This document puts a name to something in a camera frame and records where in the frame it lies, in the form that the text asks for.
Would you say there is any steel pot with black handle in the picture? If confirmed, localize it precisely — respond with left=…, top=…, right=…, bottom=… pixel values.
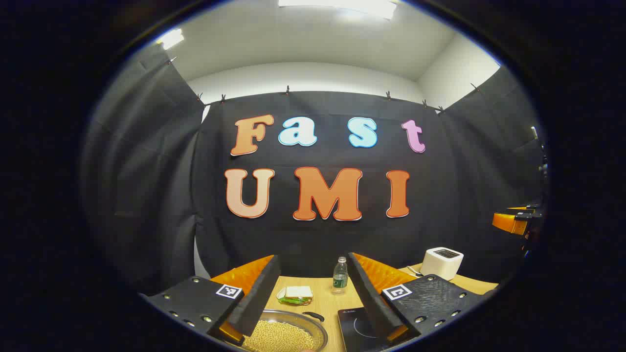
left=242, top=309, right=329, bottom=352

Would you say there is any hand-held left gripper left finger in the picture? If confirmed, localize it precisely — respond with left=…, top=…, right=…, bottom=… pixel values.
left=139, top=254, right=282, bottom=347

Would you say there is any pile of soybeans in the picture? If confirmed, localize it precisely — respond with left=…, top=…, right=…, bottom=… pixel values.
left=243, top=320, right=315, bottom=352

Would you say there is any clear plastic water bottle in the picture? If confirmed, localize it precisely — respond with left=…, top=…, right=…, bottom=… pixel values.
left=333, top=256, right=349, bottom=295

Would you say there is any small white plate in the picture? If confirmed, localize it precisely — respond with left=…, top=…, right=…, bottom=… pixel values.
left=276, top=287, right=313, bottom=306

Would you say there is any black backdrop cloth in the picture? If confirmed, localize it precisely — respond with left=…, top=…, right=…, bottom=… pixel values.
left=81, top=43, right=548, bottom=296

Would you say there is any long ceiling light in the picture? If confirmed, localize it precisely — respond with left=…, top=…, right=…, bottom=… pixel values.
left=278, top=0, right=398, bottom=20

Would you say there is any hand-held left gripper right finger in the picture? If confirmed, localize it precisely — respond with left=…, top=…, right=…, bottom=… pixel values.
left=347, top=252, right=490, bottom=345

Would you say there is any short ceiling light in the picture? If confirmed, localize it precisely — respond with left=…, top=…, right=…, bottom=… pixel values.
left=156, top=28, right=185, bottom=50

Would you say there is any white box-shaped appliance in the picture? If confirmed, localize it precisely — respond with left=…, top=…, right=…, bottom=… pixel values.
left=420, top=247, right=464, bottom=281

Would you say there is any black induction cooktop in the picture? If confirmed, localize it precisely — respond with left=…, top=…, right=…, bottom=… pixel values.
left=337, top=307, right=392, bottom=352

